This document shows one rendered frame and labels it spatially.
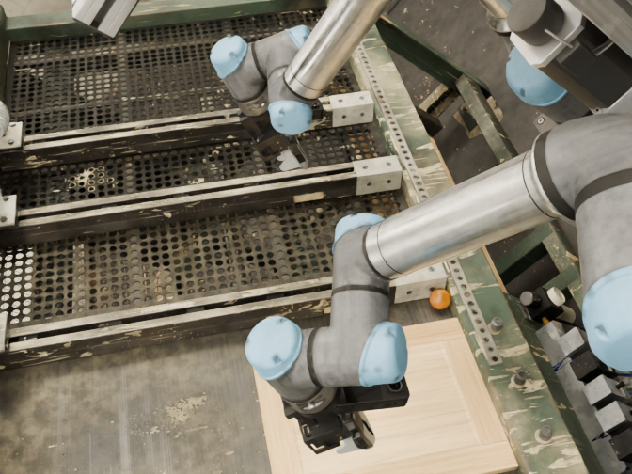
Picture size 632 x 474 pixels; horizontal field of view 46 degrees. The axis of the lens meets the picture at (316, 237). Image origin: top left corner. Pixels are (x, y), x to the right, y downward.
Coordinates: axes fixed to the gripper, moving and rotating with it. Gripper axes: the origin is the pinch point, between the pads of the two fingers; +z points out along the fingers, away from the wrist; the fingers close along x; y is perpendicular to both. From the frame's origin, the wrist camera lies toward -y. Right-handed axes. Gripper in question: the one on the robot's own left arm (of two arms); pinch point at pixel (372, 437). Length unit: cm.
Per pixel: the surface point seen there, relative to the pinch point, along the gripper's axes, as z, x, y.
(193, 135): 19, -116, 29
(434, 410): 37.9, -19.2, -6.9
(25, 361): 5, -50, 71
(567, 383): 51, -20, -35
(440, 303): 39, -44, -17
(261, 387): 24.3, -32.4, 25.3
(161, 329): 13, -49, 42
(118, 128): 8, -120, 47
